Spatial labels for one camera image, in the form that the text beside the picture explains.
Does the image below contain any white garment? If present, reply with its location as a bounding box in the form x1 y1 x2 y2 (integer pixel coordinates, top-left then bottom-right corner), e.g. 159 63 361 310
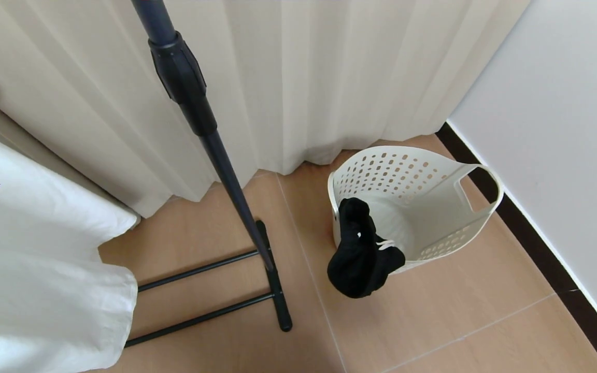
0 75 140 373

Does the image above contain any white laundry basket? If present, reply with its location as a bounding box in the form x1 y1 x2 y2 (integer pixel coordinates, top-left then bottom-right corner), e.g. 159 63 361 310
328 145 505 276

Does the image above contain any black clothes rack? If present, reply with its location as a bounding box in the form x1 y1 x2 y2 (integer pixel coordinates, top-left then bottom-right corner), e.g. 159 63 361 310
124 0 293 348

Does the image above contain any black garment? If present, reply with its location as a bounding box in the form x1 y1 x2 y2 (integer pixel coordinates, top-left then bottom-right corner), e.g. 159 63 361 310
326 197 407 299

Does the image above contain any beige curtain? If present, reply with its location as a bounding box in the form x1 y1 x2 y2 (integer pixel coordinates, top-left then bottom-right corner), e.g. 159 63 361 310
0 0 531 219

